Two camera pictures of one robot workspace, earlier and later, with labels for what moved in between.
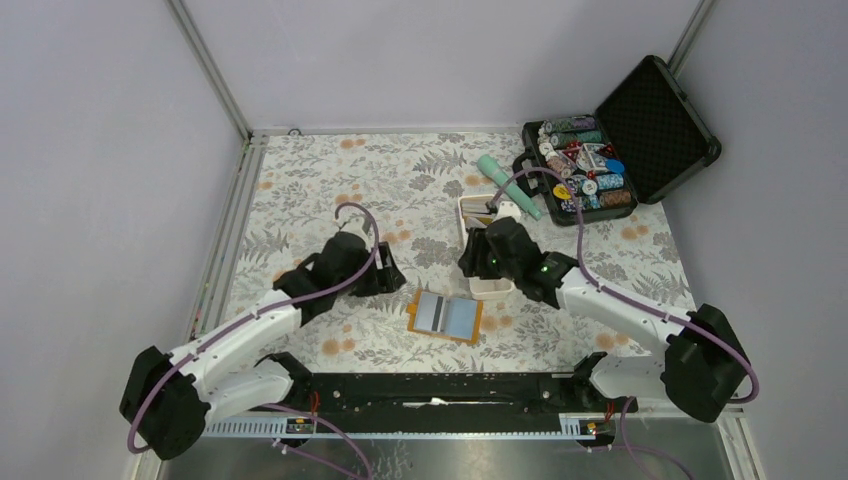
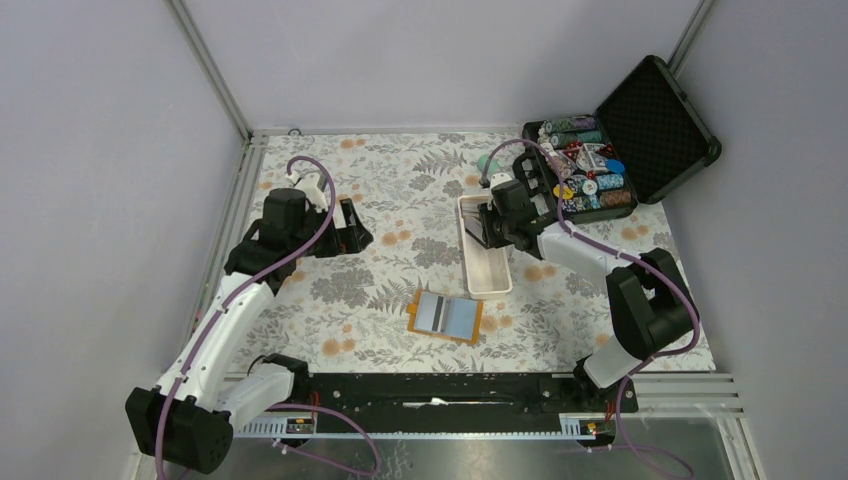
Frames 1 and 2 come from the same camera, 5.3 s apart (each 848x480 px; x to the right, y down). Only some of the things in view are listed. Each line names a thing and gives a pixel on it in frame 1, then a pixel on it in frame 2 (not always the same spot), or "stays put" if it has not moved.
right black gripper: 472,262 → 487,217
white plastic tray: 473,213 stays put
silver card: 429,311 stays put
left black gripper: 383,280 → 348,240
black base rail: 502,393 stays put
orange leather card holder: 432,312 stays put
